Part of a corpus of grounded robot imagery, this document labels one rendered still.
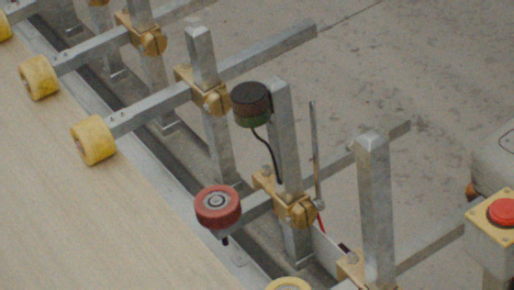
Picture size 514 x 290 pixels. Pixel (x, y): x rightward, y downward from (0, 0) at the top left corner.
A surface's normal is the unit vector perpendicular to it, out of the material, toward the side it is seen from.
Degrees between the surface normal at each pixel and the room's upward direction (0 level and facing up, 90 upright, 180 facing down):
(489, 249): 90
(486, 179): 90
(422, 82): 0
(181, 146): 0
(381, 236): 90
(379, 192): 90
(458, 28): 0
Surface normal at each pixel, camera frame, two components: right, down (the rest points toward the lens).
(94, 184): -0.13, -0.74
